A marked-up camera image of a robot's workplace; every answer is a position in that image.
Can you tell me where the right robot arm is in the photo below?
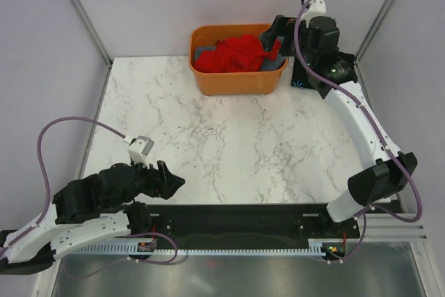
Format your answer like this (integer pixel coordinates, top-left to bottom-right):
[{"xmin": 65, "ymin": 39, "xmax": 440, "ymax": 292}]
[{"xmin": 260, "ymin": 15, "xmax": 418, "ymax": 237}]

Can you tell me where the left aluminium frame post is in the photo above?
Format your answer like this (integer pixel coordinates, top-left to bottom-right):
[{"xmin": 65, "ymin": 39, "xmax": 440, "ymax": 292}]
[{"xmin": 68, "ymin": 0, "xmax": 113, "ymax": 69}]

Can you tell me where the white slotted cable duct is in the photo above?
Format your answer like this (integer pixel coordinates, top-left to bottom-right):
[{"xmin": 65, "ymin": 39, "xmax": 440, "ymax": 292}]
[{"xmin": 73, "ymin": 239, "xmax": 326, "ymax": 257}]

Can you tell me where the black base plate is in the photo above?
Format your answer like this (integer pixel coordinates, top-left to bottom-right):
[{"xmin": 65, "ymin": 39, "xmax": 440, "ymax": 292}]
[{"xmin": 149, "ymin": 204, "xmax": 360, "ymax": 249}]

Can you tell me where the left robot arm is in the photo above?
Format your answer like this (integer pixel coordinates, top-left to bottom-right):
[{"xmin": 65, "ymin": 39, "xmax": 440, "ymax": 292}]
[{"xmin": 1, "ymin": 161, "xmax": 185, "ymax": 275}]

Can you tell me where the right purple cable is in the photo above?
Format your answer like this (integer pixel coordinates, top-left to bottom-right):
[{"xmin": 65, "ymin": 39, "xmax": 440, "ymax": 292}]
[{"xmin": 293, "ymin": 0, "xmax": 423, "ymax": 223}]

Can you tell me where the right aluminium frame post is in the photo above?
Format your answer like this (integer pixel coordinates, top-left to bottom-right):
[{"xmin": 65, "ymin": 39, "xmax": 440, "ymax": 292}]
[{"xmin": 355, "ymin": 0, "xmax": 396, "ymax": 65}]

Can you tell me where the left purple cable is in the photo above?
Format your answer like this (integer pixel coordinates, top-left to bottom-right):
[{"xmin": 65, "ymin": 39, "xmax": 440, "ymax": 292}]
[{"xmin": 0, "ymin": 115, "xmax": 130, "ymax": 259}]

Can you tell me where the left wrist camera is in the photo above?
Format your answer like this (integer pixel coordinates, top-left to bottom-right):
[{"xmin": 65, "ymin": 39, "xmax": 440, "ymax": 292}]
[{"xmin": 127, "ymin": 136, "xmax": 154, "ymax": 167}]

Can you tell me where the red t shirt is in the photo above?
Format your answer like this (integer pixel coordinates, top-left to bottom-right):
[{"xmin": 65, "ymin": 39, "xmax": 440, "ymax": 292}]
[{"xmin": 193, "ymin": 34, "xmax": 280, "ymax": 73}]

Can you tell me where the aluminium frame post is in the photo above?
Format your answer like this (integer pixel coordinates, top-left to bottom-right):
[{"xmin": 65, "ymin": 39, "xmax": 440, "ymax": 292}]
[
  {"xmin": 355, "ymin": 0, "xmax": 396, "ymax": 65},
  {"xmin": 68, "ymin": 0, "xmax": 113, "ymax": 69}
]

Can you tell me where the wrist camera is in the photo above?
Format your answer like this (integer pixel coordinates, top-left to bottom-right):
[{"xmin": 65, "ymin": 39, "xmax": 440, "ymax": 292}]
[
  {"xmin": 127, "ymin": 136, "xmax": 154, "ymax": 167},
  {"xmin": 301, "ymin": 0, "xmax": 326, "ymax": 26}
]

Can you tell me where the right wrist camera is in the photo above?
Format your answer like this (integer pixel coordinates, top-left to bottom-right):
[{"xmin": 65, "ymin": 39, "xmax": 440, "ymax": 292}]
[{"xmin": 301, "ymin": 0, "xmax": 326, "ymax": 26}]

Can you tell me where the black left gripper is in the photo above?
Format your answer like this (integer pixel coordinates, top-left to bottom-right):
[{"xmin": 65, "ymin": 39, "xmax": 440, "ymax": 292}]
[{"xmin": 106, "ymin": 156, "xmax": 186, "ymax": 211}]

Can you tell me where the folded black t shirt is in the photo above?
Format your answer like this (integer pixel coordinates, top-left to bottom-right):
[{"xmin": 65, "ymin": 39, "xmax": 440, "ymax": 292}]
[{"xmin": 291, "ymin": 57, "xmax": 320, "ymax": 90}]

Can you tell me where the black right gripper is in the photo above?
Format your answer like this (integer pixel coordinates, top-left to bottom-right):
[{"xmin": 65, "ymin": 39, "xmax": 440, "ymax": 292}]
[{"xmin": 260, "ymin": 15, "xmax": 316, "ymax": 67}]

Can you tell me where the aluminium front rail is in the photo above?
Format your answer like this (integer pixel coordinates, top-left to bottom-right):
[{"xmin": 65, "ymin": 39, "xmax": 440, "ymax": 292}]
[{"xmin": 364, "ymin": 214, "xmax": 427, "ymax": 243}]

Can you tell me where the purple cable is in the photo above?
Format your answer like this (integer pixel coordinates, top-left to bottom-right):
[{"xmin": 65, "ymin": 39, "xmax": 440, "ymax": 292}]
[
  {"xmin": 293, "ymin": 0, "xmax": 423, "ymax": 223},
  {"xmin": 0, "ymin": 115, "xmax": 130, "ymax": 259}
]

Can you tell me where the grey blue t shirt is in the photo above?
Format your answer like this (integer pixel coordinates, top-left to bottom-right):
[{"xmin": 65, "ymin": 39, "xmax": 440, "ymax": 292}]
[{"xmin": 193, "ymin": 45, "xmax": 287, "ymax": 71}]

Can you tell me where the orange plastic basket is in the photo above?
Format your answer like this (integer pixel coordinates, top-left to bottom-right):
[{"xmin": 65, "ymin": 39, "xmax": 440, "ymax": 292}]
[{"xmin": 188, "ymin": 23, "xmax": 289, "ymax": 96}]

